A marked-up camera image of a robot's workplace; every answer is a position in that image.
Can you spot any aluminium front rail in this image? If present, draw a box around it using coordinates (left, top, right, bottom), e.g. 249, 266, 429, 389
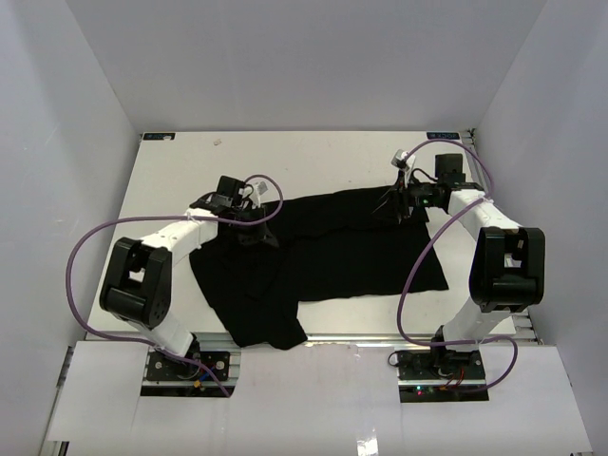
195, 332, 409, 348

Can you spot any right black logo sticker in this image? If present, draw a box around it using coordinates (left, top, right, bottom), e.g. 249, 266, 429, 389
427, 132, 460, 141

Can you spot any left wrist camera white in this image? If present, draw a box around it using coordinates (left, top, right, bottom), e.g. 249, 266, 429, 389
243, 181, 268, 208

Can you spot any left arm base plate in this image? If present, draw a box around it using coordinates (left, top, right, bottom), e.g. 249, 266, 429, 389
141, 351, 239, 398

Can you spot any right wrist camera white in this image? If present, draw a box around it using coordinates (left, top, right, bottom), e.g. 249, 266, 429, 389
390, 149, 416, 173

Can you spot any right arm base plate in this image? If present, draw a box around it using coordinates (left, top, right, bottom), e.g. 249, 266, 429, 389
388, 350, 489, 404

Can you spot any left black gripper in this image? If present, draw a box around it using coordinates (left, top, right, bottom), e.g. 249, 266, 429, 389
231, 204, 279, 250

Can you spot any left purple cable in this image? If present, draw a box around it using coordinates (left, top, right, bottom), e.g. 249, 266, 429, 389
66, 173, 285, 398

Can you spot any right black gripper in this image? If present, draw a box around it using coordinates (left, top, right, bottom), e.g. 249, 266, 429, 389
371, 170, 437, 225

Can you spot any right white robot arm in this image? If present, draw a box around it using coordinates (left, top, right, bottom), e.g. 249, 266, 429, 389
382, 150, 545, 384

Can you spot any black t-shirt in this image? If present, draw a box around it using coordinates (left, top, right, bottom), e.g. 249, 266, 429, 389
189, 186, 430, 350

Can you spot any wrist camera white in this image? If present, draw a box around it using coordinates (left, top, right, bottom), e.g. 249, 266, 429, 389
243, 181, 268, 208
390, 149, 416, 173

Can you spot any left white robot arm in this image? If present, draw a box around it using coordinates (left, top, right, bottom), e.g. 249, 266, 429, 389
99, 174, 283, 379

